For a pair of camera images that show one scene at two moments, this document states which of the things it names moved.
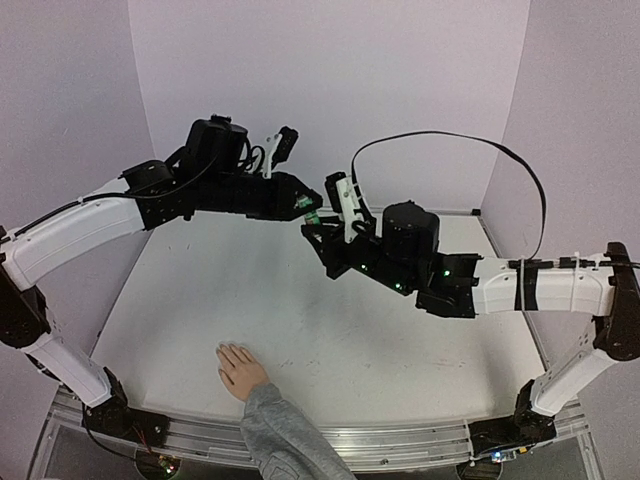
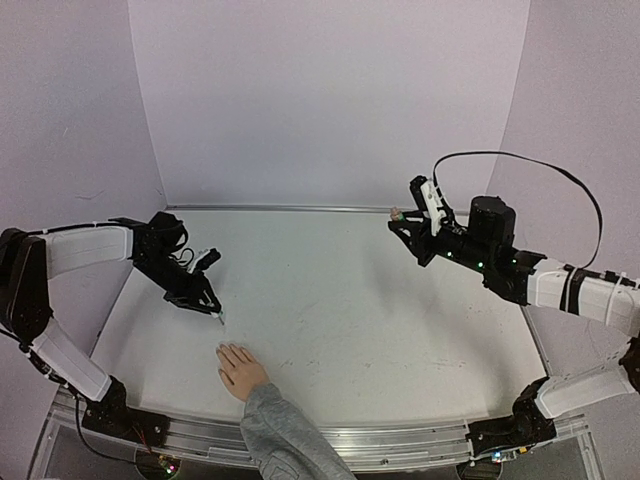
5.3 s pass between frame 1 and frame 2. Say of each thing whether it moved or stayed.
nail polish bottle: moved
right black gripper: moved
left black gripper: moved
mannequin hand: stayed
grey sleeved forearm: stayed
